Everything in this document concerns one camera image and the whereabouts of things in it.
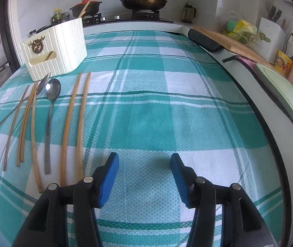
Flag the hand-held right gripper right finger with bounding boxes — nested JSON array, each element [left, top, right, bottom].
[[170, 153, 274, 247]]

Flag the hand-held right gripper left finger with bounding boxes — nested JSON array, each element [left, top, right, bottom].
[[11, 152, 120, 247]]

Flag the wooden chopstick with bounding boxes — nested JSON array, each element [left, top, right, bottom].
[[78, 1, 90, 19], [60, 72, 82, 187], [20, 82, 39, 162], [76, 72, 92, 182], [30, 90, 44, 193], [3, 85, 30, 171], [77, 4, 88, 19], [16, 82, 37, 167]]

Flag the ribbed handle metal spoon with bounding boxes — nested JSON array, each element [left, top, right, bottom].
[[0, 72, 51, 129]]

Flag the plain metal spoon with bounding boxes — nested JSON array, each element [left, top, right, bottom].
[[44, 78, 62, 175]]

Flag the cream ribbed utensil holder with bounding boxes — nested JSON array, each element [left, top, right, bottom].
[[19, 18, 88, 82]]

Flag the teal plaid tablecloth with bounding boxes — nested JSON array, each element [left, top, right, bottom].
[[0, 29, 287, 247]]

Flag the pale green tray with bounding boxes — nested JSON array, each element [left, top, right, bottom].
[[254, 63, 293, 144]]

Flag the yellow cap oil bottle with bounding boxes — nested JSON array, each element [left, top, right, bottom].
[[52, 8, 63, 24]]

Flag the black padded mat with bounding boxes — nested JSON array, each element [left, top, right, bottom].
[[188, 28, 224, 52]]

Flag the wooden cutting board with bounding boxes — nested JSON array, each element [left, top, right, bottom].
[[193, 27, 275, 69]]

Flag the yellow snack packet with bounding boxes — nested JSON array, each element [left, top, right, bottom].
[[275, 50, 293, 77]]

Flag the black clay pot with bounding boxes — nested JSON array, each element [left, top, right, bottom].
[[70, 1, 103, 15]]

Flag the gas stove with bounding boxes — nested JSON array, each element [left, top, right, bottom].
[[81, 9, 174, 27]]

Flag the white knife block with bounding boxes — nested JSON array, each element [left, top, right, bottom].
[[258, 17, 287, 65]]

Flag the clear plastic bag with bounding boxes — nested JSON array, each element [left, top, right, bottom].
[[220, 10, 259, 43]]

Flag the glass jar with lid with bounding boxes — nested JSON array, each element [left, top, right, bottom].
[[182, 3, 196, 23]]

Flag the black pan handle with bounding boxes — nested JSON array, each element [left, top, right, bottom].
[[222, 55, 255, 69]]

